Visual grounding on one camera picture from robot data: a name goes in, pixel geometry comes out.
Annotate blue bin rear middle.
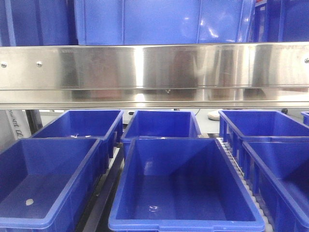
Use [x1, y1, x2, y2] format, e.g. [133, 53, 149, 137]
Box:
[121, 110, 201, 158]

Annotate blue bin rear left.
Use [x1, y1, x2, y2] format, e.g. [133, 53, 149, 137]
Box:
[32, 110, 124, 174]

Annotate blue bin lower middle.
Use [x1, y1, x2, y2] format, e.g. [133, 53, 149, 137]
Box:
[108, 138, 265, 232]

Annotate blue bin rear right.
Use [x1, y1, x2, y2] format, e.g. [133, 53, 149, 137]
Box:
[219, 110, 309, 168]

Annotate blue bin behind tray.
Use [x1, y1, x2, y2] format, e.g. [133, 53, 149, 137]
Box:
[74, 0, 255, 45]

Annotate blue bin lower left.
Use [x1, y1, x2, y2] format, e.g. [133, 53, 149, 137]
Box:
[0, 138, 101, 232]

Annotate blue bin lower right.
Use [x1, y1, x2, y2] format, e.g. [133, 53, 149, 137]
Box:
[243, 142, 309, 232]

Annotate blue bin upper right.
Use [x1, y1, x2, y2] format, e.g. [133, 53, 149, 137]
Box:
[253, 0, 309, 42]

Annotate blue bin far left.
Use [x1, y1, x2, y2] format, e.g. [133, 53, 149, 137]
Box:
[0, 0, 78, 46]

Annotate stainless steel shelf front rail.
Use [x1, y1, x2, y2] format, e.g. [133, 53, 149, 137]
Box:
[0, 42, 309, 109]

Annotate black roller track rail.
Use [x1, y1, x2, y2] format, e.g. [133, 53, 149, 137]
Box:
[217, 137, 274, 232]

